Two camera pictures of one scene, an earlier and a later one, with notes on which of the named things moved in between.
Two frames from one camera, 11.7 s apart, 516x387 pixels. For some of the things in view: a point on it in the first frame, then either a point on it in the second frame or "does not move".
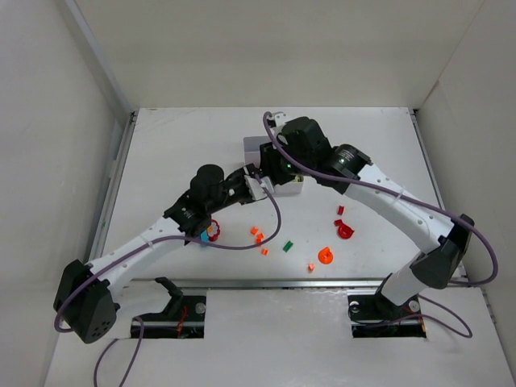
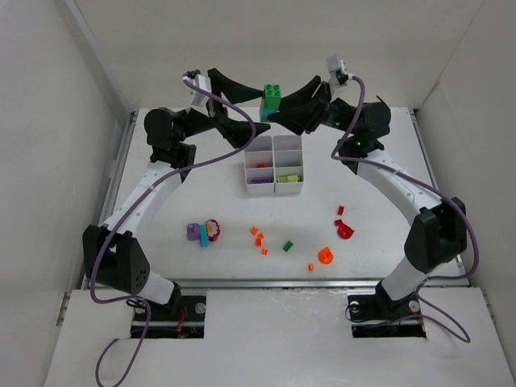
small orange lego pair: [254, 230] does not move
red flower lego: [213, 230] does not move
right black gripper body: [268, 162] → [322, 105]
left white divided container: [251, 155] does not move
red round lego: [343, 230] does not move
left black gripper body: [250, 171] → [217, 107]
